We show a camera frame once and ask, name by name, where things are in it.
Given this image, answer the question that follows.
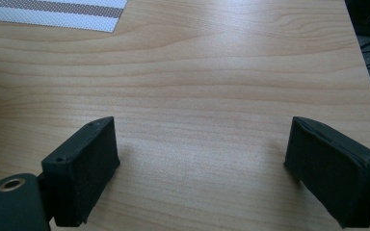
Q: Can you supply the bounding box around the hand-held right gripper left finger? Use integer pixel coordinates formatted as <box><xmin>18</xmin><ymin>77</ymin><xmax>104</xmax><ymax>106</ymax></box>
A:
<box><xmin>40</xmin><ymin>115</ymin><xmax>121</xmax><ymax>228</ymax></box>

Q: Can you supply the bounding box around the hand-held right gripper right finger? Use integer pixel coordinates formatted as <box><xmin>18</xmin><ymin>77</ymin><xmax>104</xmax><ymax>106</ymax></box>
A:
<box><xmin>283</xmin><ymin>115</ymin><xmax>370</xmax><ymax>229</ymax></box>

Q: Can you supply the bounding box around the white striped woven placemat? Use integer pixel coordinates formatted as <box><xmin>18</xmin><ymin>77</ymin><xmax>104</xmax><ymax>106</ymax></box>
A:
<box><xmin>0</xmin><ymin>0</ymin><xmax>129</xmax><ymax>34</ymax></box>

